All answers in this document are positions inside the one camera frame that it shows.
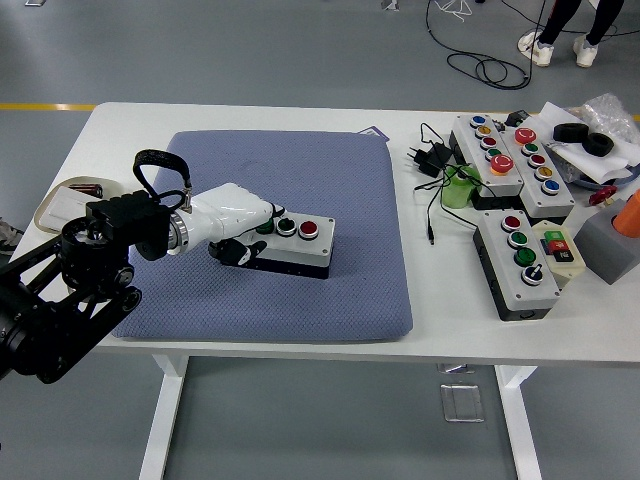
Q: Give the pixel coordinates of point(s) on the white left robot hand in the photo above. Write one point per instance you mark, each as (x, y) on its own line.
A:
(225, 215)

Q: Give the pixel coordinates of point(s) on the black power adapter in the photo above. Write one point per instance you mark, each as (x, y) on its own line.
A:
(432, 157)

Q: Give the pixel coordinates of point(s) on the clear bubble wrap bag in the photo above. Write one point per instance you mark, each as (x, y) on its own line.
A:
(610, 110)

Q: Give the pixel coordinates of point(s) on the blue round plate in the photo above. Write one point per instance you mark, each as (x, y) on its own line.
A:
(590, 184)

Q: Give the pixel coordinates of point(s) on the beige oval tray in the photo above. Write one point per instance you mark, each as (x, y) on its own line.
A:
(42, 210)

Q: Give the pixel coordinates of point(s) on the grey shoe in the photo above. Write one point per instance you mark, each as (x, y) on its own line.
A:
(7, 235)

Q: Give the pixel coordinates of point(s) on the grey block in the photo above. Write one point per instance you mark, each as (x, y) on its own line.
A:
(600, 245)

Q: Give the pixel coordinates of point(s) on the cream three-button switch box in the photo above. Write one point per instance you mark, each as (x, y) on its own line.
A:
(570, 270)

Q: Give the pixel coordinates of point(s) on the small black device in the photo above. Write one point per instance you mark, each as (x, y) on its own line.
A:
(516, 119)

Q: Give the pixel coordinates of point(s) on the white table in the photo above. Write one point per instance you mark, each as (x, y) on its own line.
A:
(125, 120)

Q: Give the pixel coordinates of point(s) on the dark red small item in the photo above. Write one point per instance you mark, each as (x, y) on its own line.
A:
(85, 190)

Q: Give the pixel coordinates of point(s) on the red valve knob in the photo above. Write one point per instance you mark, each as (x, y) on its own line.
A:
(602, 194)

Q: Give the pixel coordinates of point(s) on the purple label card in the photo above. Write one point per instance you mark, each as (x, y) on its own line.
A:
(374, 132)

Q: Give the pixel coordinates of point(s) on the white wall switch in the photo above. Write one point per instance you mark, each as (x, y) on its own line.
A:
(67, 205)

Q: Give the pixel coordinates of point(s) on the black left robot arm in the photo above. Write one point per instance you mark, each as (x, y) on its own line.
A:
(125, 215)

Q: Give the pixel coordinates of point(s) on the blue-grey padded mat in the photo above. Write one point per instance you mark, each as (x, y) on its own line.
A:
(360, 300)

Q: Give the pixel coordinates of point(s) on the grey five-button control box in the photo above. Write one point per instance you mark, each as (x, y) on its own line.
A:
(500, 182)
(555, 200)

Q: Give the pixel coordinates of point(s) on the small white floor object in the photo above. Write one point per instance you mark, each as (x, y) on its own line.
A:
(390, 4)

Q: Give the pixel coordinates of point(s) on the white paper sheet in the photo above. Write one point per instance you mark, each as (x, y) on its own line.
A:
(590, 162)

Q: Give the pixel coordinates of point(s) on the person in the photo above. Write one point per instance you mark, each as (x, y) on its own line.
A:
(555, 20)

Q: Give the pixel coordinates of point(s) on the orange cylinder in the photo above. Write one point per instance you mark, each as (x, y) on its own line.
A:
(631, 215)

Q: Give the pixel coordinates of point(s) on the metal floor plate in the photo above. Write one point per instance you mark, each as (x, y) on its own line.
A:
(462, 402)
(455, 368)

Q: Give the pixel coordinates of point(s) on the grey four-button control box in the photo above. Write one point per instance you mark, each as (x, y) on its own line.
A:
(315, 250)
(530, 295)

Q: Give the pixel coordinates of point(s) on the green cup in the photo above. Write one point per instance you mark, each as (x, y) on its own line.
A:
(456, 195)

